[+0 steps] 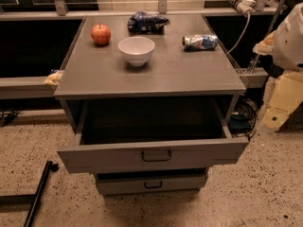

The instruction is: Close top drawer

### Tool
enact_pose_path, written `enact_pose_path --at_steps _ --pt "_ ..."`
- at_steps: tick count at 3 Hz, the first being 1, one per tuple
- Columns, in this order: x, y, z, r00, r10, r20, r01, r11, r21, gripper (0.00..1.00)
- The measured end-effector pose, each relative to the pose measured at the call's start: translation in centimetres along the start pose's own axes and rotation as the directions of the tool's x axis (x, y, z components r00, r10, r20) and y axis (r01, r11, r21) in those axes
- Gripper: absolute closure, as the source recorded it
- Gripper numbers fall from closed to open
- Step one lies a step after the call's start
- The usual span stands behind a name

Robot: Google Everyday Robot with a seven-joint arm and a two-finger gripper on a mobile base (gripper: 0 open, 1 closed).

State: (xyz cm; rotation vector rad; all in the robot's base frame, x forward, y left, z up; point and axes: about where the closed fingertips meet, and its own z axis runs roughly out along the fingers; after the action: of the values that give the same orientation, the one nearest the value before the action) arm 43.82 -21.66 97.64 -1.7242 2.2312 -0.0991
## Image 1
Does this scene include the grey top drawer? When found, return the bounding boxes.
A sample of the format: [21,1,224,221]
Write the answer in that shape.
[58,97,248,174]

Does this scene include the grey drawer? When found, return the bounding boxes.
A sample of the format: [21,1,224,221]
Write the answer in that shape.
[95,167,208,196]
[58,97,248,174]

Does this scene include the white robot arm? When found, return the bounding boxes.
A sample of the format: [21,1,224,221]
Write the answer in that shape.
[253,3,303,131]

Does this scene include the grey drawer cabinet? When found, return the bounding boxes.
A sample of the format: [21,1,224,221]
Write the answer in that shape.
[53,14,247,197]

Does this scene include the grey lower drawer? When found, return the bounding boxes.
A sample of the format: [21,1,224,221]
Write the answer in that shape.
[95,167,208,196]

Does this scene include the white power strip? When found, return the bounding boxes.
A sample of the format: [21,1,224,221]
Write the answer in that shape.
[227,0,256,16]

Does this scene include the crushed silver blue can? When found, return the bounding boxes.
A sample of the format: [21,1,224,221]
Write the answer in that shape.
[182,34,219,51]

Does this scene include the blue chip bag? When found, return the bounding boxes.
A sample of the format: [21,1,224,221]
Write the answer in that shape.
[127,11,170,33]

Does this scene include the white bowl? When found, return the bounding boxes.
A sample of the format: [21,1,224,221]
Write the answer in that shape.
[118,36,155,66]

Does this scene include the red apple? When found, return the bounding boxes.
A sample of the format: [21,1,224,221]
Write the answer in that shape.
[91,24,111,45]

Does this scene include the black floor bar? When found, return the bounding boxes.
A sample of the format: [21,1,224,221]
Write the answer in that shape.
[23,161,59,227]

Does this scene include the white cable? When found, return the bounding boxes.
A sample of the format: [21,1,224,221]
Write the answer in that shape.
[224,12,252,56]

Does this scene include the black cable bundle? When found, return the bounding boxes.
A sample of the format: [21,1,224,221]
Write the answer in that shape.
[228,97,259,141]

